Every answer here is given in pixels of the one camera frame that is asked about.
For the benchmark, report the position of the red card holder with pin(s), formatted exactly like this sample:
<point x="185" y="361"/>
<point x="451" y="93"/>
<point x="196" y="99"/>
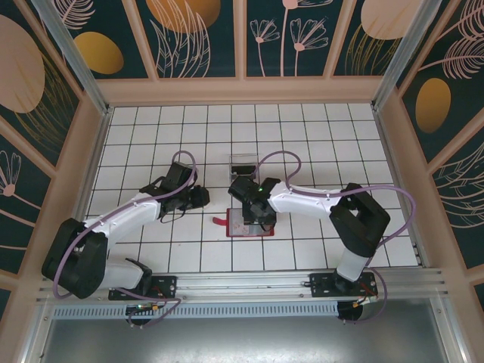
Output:
<point x="236" y="224"/>

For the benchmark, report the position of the black card with gold chip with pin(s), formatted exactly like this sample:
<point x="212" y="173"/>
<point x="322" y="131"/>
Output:
<point x="242" y="170"/>

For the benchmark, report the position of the clear plastic box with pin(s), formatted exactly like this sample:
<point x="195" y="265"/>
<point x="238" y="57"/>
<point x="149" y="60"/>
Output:
<point x="244" y="159"/>

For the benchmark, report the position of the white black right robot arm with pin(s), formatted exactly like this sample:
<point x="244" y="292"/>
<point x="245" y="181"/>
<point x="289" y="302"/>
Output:
<point x="302" y="198"/>

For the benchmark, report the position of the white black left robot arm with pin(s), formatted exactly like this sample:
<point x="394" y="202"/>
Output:
<point x="125" y="213"/>

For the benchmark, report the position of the grey metal panel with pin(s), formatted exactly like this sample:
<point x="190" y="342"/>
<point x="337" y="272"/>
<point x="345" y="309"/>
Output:
<point x="242" y="340"/>

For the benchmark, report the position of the aluminium table side rail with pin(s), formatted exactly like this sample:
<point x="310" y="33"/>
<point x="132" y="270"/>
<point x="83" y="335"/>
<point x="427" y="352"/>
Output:
<point x="97" y="151"/>
<point x="397" y="170"/>

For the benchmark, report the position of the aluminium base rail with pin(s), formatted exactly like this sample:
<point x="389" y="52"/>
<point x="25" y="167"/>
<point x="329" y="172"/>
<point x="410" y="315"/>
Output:
<point x="242" y="281"/>

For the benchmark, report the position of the aluminium frame post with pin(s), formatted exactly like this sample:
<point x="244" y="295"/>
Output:
<point x="81" y="64"/>
<point x="404" y="56"/>

